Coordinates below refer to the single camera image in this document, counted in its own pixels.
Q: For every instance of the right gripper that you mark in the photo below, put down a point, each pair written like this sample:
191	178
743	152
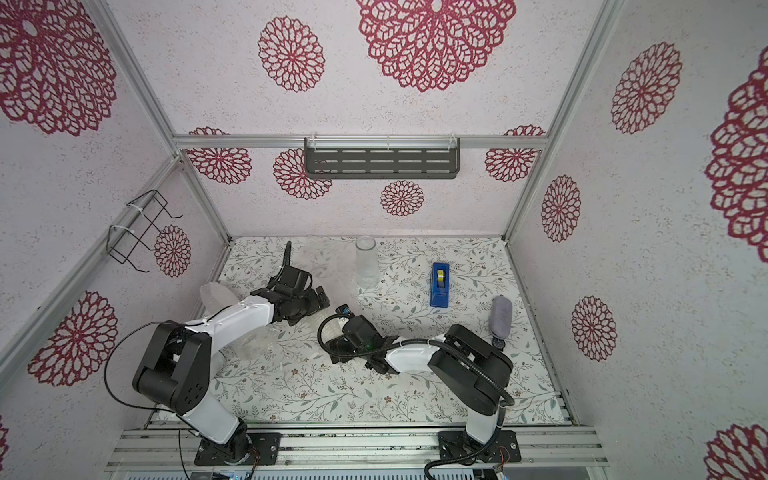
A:
341	346

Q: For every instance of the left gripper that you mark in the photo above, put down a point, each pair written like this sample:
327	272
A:
316	303

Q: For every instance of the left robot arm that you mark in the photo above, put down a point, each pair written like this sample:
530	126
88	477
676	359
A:
180	359

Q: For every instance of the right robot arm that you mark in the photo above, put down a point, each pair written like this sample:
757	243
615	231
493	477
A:
475	371

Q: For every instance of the blue tape dispenser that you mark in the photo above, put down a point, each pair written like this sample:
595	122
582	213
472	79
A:
439	285

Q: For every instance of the grey slotted wall shelf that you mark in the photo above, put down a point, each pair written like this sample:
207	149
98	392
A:
382	159

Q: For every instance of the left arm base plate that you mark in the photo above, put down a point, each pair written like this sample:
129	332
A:
264	447

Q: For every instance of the black wire wall rack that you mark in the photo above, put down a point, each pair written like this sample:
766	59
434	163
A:
123	240

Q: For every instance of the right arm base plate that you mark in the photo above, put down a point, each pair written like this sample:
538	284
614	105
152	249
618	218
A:
504	449

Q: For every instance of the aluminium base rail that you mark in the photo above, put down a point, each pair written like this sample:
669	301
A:
167	448

